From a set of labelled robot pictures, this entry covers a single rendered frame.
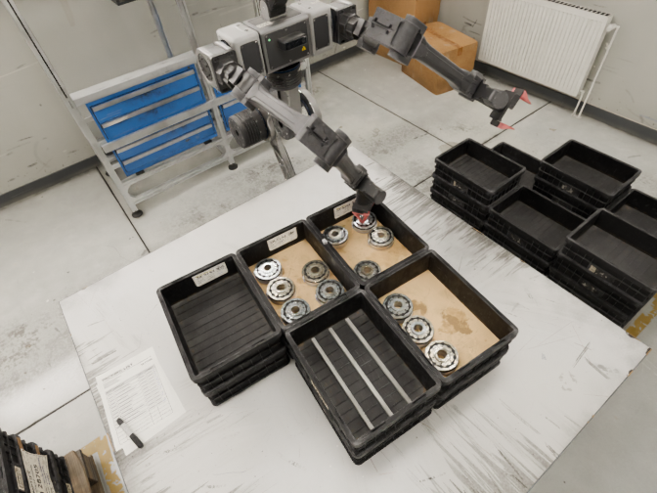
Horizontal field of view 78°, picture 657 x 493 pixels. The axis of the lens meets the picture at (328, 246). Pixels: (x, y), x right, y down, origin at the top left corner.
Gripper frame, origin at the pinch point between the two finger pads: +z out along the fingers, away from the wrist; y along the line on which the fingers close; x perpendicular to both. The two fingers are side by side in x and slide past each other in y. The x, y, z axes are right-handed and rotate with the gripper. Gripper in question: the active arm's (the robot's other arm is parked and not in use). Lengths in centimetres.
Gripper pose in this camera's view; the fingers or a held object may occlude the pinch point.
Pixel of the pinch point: (364, 217)
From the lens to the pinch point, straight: 165.2
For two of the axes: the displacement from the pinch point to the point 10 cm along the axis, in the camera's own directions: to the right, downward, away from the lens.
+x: -9.3, -2.2, 3.0
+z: 0.9, 6.5, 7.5
